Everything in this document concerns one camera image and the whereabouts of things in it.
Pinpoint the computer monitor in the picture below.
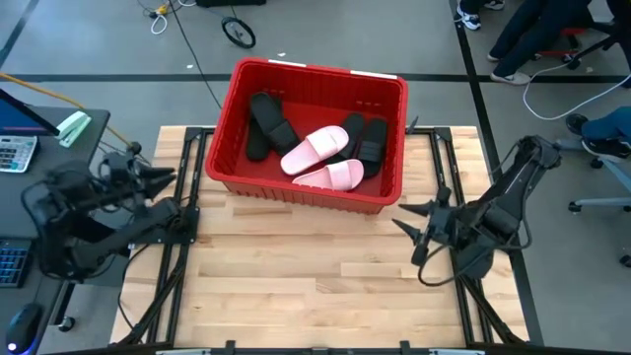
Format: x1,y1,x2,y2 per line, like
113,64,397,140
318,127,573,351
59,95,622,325
0,87,61,138

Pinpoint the black metal table frame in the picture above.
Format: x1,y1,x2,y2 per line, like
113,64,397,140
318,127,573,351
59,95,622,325
48,125,631,355

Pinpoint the orange cable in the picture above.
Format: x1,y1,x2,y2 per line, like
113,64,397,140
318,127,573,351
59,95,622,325
0,71,135,149

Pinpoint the black computer mouse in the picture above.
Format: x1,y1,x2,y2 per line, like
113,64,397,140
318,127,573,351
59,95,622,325
4,302,44,355

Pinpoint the long white cable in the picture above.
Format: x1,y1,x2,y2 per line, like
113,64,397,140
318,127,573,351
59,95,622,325
522,61,631,122

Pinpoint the white floor cable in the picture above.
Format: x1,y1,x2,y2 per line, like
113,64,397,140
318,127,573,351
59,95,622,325
149,3,170,36

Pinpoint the grey desk calculator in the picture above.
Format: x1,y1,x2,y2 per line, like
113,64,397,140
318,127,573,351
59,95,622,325
0,134,39,175

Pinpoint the black floor cable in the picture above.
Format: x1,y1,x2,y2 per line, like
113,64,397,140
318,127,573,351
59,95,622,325
166,0,224,110

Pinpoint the pink slide sandal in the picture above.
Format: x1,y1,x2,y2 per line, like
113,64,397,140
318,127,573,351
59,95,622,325
291,158,366,192
280,124,351,177

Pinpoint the person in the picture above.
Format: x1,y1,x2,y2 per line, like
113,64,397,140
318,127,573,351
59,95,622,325
455,0,631,87
565,105,631,165

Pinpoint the red plastic bin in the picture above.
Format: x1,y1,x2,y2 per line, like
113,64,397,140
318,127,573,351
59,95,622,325
204,56,410,216

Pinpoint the black computer keyboard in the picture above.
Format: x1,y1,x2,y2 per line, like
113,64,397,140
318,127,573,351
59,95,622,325
0,238,34,289

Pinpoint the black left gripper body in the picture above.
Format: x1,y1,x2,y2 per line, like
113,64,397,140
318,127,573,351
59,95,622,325
100,147,150,199

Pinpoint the black slide sandal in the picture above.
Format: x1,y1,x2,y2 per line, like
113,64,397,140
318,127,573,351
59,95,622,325
249,91,302,158
356,117,389,179
325,112,367,167
245,113,273,163

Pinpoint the black side desk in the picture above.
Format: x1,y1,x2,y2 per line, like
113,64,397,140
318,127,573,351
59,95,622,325
0,105,112,355

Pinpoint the red and black chair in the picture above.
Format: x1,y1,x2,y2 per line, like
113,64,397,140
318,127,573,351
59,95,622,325
535,19,631,71

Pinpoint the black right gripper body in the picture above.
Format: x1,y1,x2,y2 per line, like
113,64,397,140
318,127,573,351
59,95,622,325
410,184,477,268

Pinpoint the pale green stapler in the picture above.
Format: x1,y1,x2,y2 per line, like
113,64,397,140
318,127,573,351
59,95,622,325
55,109,94,149

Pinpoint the black cart wheel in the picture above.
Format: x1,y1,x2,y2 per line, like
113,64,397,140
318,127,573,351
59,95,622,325
220,16,257,50

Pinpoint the grey office chair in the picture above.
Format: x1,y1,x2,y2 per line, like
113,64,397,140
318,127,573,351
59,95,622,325
555,136,631,268

